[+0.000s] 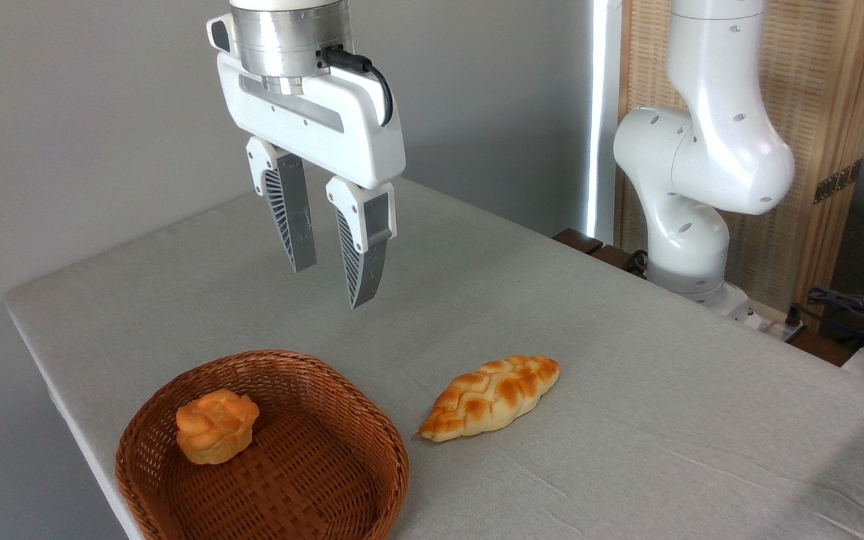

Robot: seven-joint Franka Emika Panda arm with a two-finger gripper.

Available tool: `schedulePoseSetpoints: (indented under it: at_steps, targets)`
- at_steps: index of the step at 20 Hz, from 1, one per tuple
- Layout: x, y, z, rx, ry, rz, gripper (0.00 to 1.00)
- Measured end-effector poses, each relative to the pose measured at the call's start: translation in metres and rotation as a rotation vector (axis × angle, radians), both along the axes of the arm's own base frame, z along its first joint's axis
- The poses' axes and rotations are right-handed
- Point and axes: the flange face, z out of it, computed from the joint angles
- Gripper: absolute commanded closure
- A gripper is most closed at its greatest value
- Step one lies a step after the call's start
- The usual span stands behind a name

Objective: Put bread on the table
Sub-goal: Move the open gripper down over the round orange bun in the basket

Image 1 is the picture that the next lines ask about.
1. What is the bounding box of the small round golden bread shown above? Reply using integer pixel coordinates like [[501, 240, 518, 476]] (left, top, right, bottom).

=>
[[175, 389, 261, 465]]

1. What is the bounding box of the brown woven wicker basket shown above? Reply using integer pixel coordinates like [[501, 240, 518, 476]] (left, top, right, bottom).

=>
[[115, 349, 410, 540]]

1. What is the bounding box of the grey tablecloth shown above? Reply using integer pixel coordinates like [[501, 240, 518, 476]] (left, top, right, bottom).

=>
[[3, 174, 864, 540]]

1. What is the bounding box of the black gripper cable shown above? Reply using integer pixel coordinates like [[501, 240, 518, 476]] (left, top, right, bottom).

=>
[[322, 46, 395, 128]]

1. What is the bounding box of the dark brown wooden block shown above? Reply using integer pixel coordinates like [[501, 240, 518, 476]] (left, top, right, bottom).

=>
[[589, 244, 647, 278], [552, 228, 605, 257]]

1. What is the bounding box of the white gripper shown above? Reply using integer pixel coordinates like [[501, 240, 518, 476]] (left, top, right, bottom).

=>
[[206, 13, 407, 310]]

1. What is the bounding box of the white power strip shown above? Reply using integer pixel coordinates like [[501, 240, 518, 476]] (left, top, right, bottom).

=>
[[732, 298, 809, 343]]

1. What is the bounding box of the black metal screen hinge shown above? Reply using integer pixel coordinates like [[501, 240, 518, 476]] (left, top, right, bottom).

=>
[[813, 159, 863, 205]]

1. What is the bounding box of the black cable bundle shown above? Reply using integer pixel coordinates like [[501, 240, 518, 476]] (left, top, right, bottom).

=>
[[787, 286, 864, 353]]

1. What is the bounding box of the long braided golden bread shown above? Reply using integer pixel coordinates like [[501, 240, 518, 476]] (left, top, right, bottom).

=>
[[418, 355, 562, 443]]

